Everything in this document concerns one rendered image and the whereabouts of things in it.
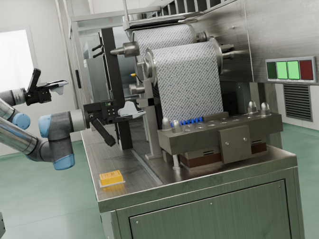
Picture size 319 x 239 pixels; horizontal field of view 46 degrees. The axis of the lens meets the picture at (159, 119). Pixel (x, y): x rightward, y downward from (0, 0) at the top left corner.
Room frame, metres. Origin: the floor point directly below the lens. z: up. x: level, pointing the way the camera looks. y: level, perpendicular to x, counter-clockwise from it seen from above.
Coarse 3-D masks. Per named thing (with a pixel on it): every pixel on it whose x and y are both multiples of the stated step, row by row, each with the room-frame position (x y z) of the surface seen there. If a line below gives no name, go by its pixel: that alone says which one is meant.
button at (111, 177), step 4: (108, 172) 1.26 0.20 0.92; (112, 172) 1.25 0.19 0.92; (116, 172) 1.24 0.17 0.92; (100, 176) 1.23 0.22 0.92; (104, 176) 1.22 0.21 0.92; (108, 176) 1.21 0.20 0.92; (112, 176) 1.20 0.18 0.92; (116, 176) 1.20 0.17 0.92; (120, 176) 1.20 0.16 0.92; (100, 180) 1.24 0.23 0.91; (104, 180) 1.19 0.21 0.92; (108, 180) 1.19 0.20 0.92; (112, 180) 1.20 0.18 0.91; (116, 180) 1.20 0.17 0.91; (120, 180) 1.20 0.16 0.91; (104, 184) 1.19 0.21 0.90
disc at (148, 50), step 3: (147, 48) 1.44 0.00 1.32; (147, 51) 1.44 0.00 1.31; (150, 51) 1.39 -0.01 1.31; (150, 54) 1.40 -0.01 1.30; (153, 57) 1.37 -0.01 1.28; (153, 60) 1.37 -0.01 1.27; (153, 63) 1.37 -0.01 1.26; (156, 69) 1.37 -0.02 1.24; (156, 72) 1.37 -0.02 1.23; (156, 75) 1.37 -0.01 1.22; (156, 78) 1.38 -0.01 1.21; (156, 81) 1.39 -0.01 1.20; (153, 84) 1.43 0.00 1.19; (156, 84) 1.41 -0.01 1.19
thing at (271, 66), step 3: (267, 63) 1.23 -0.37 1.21; (270, 63) 1.22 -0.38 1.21; (273, 63) 1.20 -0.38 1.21; (267, 66) 1.24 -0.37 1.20; (270, 66) 1.22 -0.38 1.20; (273, 66) 1.20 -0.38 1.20; (270, 69) 1.22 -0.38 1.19; (273, 69) 1.20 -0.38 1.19; (270, 72) 1.22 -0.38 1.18; (273, 72) 1.20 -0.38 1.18; (270, 75) 1.22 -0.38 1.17; (273, 75) 1.20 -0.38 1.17
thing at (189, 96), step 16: (160, 80) 1.38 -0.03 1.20; (176, 80) 1.39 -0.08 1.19; (192, 80) 1.40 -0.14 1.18; (208, 80) 1.42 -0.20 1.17; (160, 96) 1.38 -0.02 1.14; (176, 96) 1.39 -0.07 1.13; (192, 96) 1.40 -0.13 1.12; (208, 96) 1.42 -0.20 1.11; (176, 112) 1.39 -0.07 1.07; (192, 112) 1.40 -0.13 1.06; (208, 112) 1.41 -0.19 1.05
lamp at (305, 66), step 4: (300, 64) 1.06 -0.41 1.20; (304, 64) 1.04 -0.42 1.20; (308, 64) 1.03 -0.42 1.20; (300, 68) 1.06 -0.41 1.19; (304, 68) 1.04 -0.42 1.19; (308, 68) 1.03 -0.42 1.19; (304, 72) 1.04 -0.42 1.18; (308, 72) 1.03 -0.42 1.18; (304, 76) 1.05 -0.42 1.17; (308, 76) 1.03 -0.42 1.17
